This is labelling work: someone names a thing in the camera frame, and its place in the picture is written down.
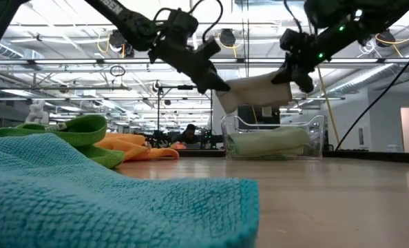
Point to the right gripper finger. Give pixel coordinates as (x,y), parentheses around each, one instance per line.
(295,74)

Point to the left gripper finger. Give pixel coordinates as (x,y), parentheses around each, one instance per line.
(213,82)

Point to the grey waffle microfiber towel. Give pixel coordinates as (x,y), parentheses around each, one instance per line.
(256,93)

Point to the orange microfiber towel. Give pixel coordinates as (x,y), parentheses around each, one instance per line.
(128,146)

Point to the bright green microfiber towel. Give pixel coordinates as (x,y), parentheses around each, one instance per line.
(84,131)

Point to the turquoise blue microfiber towel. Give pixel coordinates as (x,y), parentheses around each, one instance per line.
(87,199)

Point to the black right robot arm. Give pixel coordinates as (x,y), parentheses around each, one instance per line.
(345,31)

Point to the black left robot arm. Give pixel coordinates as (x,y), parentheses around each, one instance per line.
(128,20)

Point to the person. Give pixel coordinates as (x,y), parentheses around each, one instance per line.
(190,132)

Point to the clear plastic bin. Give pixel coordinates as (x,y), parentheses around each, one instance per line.
(316,137)

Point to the long ceiling light bar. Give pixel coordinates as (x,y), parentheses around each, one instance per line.
(70,61)

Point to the black background rig frame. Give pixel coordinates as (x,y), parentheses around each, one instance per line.
(185,87)

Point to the black metal table frame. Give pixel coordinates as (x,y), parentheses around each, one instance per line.
(380,156)

